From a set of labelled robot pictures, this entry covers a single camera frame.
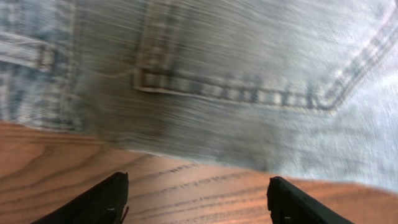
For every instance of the light blue denim shorts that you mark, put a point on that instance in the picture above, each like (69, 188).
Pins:
(306, 89)

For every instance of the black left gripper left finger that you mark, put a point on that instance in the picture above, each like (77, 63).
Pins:
(105, 203)

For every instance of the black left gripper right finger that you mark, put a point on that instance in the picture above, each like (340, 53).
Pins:
(290, 205)

